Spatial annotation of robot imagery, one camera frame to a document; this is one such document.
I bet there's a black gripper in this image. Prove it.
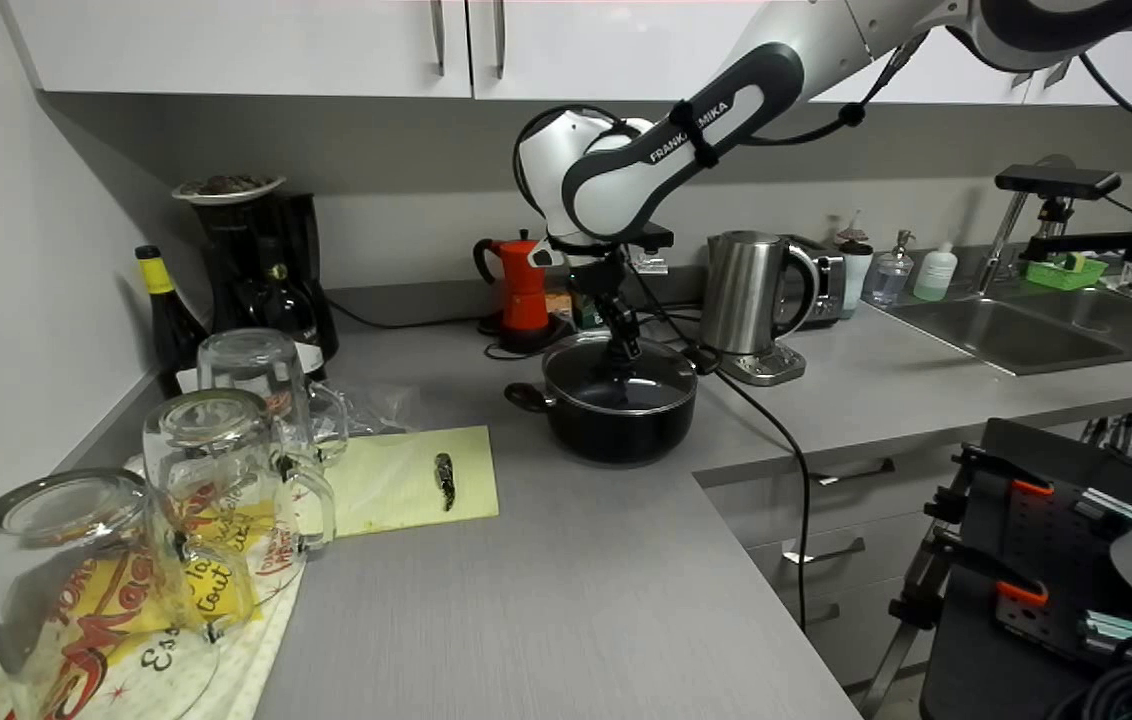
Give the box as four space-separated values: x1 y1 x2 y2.
584 249 659 375

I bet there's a round glass pot lid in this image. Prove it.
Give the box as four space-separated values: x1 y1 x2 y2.
545 338 701 412

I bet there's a black cooking pot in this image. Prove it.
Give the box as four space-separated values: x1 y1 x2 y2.
501 336 706 468

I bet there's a red moka pot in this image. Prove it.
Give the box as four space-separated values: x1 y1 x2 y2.
472 227 563 336

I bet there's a stainless steel electric kettle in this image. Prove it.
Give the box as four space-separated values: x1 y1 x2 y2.
701 227 821 361

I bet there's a steel kettle base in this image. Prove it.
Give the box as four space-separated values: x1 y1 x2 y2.
708 336 812 392

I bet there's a gray drawer cabinet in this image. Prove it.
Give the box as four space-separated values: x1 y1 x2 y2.
701 432 997 690

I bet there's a clear soap pump bottle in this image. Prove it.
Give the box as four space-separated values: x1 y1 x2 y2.
860 227 923 311

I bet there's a yellow cloth mat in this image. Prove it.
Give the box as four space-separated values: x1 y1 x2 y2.
321 419 503 538

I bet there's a white upper cabinet door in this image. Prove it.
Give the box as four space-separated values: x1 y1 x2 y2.
0 0 477 98
469 0 1132 111

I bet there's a white soap bottle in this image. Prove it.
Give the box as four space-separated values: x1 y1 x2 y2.
913 235 965 302

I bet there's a glass coffee carafe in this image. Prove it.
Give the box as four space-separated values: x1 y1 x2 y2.
234 265 341 362

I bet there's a clear drinking glass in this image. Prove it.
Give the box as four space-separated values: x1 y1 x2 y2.
0 462 228 720
141 382 341 632
191 324 353 473

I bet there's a black coffee maker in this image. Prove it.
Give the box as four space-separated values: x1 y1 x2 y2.
167 167 341 369

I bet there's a stainless steel sink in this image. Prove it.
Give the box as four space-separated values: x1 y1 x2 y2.
900 283 1132 380

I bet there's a gray metal cart leg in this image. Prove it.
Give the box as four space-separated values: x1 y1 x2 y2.
857 611 938 720

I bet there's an orange black bar clamp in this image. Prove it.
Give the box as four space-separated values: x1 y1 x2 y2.
888 530 1058 645
919 443 1064 535

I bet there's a green plastic object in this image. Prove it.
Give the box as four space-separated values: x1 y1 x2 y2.
1020 253 1116 296

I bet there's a dark wine bottle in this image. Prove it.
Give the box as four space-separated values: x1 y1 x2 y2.
133 239 213 398

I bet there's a dark metal cart top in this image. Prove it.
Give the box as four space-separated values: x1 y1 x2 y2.
919 414 1132 720

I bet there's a printed dish towel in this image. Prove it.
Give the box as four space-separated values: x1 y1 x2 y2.
0 502 321 720

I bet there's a black power cable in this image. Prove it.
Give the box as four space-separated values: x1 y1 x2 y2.
690 349 818 640

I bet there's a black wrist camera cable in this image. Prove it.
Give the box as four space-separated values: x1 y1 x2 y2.
741 23 946 152

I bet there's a steel cabinet door handle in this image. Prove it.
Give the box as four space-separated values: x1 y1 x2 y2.
487 0 511 81
428 0 451 81

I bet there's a black stereo camera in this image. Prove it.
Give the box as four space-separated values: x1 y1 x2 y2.
992 160 1123 204

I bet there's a black camera stand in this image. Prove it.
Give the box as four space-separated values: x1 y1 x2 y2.
990 190 1132 271

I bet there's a black cable bundle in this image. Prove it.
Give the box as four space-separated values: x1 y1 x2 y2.
1049 634 1132 720

